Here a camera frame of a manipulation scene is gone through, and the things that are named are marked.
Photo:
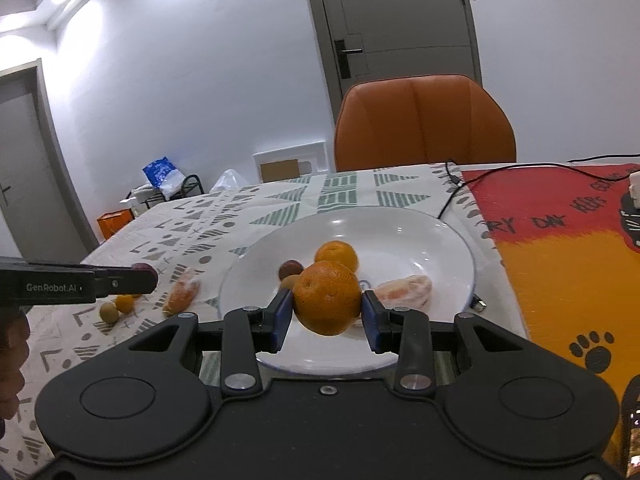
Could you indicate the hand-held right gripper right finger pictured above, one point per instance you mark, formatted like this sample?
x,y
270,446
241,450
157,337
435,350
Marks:
x,y
372,315

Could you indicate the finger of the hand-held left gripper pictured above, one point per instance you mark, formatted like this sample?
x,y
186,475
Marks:
x,y
120,282

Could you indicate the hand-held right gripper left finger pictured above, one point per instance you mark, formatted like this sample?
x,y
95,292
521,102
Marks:
x,y
282,310

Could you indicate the green brown round fruit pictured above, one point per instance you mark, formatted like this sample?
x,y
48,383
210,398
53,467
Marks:
x,y
287,284
109,313

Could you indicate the dark red fruit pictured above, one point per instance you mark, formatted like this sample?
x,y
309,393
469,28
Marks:
x,y
290,269
142,266

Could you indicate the pale peeled pomelo segment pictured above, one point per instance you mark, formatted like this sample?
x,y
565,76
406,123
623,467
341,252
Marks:
x,y
405,290

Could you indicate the large orange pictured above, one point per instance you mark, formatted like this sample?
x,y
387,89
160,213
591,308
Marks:
x,y
325,295
336,255

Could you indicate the white plate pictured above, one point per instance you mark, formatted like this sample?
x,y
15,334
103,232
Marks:
x,y
400,240

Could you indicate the person's left hand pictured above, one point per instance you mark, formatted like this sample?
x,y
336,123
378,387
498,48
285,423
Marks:
x,y
10,360

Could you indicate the small orange kumquat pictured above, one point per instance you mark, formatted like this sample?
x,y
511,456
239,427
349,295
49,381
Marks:
x,y
124,303

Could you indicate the orange paper bag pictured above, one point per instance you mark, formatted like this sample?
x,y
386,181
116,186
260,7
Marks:
x,y
114,225

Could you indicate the orange peeled grapefruit segment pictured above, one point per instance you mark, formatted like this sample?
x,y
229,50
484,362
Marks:
x,y
181,292

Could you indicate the patterned white tablecloth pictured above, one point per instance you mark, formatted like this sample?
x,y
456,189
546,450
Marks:
x,y
200,220

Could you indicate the blue plastic bag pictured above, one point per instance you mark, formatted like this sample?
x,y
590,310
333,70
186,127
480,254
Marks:
x,y
161,175

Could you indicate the black metal rack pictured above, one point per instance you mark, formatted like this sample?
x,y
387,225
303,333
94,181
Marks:
x,y
192,182

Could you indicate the grey side door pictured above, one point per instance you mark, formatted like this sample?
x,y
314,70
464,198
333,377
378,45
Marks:
x,y
30,160

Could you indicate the clear plastic bag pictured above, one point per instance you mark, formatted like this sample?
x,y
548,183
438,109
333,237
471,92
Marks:
x,y
227,181

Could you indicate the white flat cardboard box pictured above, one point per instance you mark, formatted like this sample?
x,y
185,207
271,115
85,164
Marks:
x,y
310,155

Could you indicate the red orange printed mat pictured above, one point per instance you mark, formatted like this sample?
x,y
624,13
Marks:
x,y
550,270

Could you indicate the orange leather chair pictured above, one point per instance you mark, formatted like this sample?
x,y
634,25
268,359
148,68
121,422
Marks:
x,y
425,125

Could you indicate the white charger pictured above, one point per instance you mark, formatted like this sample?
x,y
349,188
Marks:
x,y
634,190

